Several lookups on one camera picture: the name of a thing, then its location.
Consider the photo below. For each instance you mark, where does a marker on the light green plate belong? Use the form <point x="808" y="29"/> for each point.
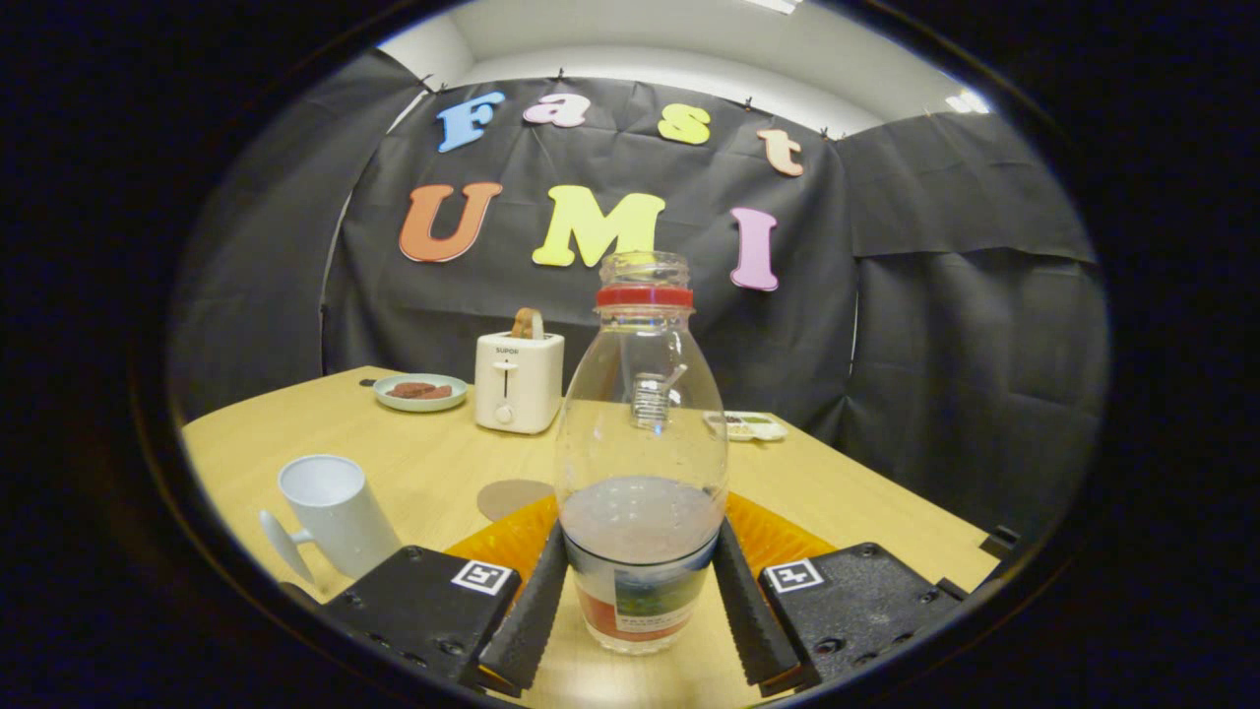
<point x="418" y="405"/>

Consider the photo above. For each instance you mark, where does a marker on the white toaster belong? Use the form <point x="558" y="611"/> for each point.
<point x="527" y="394"/>

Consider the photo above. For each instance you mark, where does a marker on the brown toast slice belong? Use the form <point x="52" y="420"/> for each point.
<point x="522" y="315"/>

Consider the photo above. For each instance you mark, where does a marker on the round brown coaster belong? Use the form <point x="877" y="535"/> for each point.
<point x="507" y="497"/>

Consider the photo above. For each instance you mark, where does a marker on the small white dish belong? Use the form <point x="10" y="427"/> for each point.
<point x="753" y="430"/>

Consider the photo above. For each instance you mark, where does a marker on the wooden table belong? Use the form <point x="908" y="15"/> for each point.
<point x="394" y="443"/>

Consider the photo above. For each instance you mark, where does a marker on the small ceiling light panel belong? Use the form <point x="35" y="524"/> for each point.
<point x="967" y="101"/>

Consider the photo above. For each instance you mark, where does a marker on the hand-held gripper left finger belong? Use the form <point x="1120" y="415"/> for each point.
<point x="532" y="620"/>

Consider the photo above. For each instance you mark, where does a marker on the long ceiling light panel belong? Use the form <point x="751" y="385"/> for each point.
<point x="773" y="5"/>

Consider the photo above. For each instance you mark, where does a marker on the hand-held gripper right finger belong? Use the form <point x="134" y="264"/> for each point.
<point x="753" y="620"/>

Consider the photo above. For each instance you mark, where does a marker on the brown food piece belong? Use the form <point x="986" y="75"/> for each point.
<point x="406" y="390"/>
<point x="440" y="392"/>

